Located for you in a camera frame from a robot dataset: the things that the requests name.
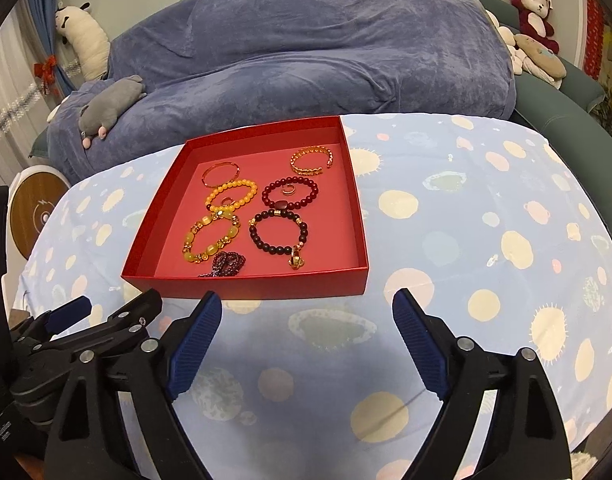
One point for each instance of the red ribbon bow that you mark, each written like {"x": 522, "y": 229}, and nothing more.
{"x": 46, "y": 72}

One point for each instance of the red wall banner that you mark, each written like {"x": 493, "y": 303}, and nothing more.
{"x": 593, "y": 35}

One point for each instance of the red shallow tray box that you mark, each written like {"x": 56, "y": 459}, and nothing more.
{"x": 266, "y": 280}

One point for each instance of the white fluffy rug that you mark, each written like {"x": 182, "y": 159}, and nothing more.
{"x": 585, "y": 466}

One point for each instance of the thin gold bangle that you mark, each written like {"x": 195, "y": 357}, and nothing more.
{"x": 221, "y": 176}

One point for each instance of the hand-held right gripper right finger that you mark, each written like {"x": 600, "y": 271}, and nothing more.
{"x": 420, "y": 350}

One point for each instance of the grey plush toy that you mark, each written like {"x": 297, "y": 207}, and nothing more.
{"x": 108, "y": 105}

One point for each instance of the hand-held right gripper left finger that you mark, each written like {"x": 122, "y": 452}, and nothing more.
{"x": 193, "y": 350}

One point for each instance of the white sheer curtain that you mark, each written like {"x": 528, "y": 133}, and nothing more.
{"x": 11, "y": 105}

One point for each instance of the blue-grey sofa blanket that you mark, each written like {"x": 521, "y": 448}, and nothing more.
{"x": 311, "y": 50}

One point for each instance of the cookie-shaped plush pillow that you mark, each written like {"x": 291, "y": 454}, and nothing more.
{"x": 540, "y": 55}

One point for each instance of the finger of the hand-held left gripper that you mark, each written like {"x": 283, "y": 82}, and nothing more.
{"x": 136, "y": 312}
{"x": 68, "y": 312}

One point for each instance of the blue curtain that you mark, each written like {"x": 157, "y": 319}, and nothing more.
{"x": 43, "y": 20}

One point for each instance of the white long plush toy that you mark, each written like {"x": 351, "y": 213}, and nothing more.
{"x": 88, "y": 40}

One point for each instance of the red monkey plush toy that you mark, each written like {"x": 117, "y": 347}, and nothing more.
{"x": 533, "y": 15}

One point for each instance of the teal sofa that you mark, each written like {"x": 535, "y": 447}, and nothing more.
{"x": 560, "y": 100}

